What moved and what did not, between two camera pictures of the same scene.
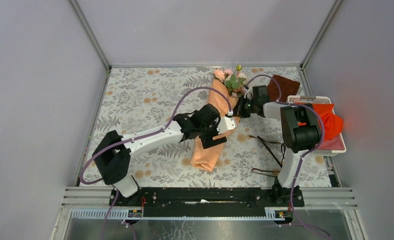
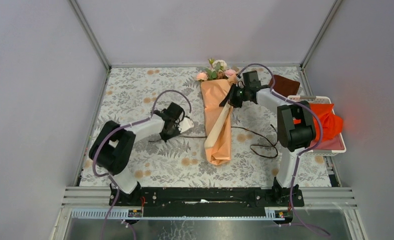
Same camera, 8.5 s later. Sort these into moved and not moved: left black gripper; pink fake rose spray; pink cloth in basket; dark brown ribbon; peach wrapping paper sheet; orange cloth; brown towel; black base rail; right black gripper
Moved: pink fake rose spray; dark brown ribbon; peach wrapping paper sheet; left black gripper; right black gripper
Not moved: black base rail; brown towel; orange cloth; pink cloth in basket
